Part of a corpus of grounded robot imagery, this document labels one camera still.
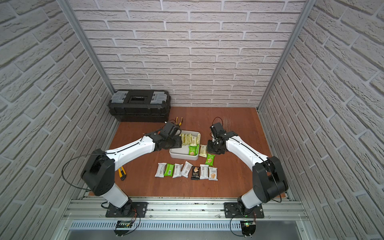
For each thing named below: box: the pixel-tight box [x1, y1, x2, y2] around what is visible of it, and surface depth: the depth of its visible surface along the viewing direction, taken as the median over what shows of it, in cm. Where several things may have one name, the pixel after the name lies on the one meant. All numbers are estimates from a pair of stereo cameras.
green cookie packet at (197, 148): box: [195, 144, 200, 156], surface depth 94 cm
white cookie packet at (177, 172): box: [172, 163, 184, 179], surface depth 87 cm
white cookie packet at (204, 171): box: [199, 164, 209, 180], surface depth 87 cm
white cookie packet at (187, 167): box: [181, 161, 193, 179], surface depth 89 cm
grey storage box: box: [169, 130, 201, 161], surface depth 96 cm
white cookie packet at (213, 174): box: [208, 167, 218, 181], surface depth 87 cm
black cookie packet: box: [191, 166, 201, 180], surface depth 87 cm
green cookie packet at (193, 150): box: [188, 144, 200, 156], surface depth 96 cm
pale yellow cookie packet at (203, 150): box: [198, 144, 207, 158], surface depth 96 cm
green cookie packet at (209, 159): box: [205, 153, 216, 166], surface depth 92 cm
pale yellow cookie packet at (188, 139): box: [180, 132, 198, 146], surface depth 99 cm
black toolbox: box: [108, 89, 171, 123], surface depth 102 cm
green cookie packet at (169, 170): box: [164, 163, 175, 177], surface depth 87 cm
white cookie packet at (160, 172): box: [154, 162, 167, 178], surface depth 87 cm
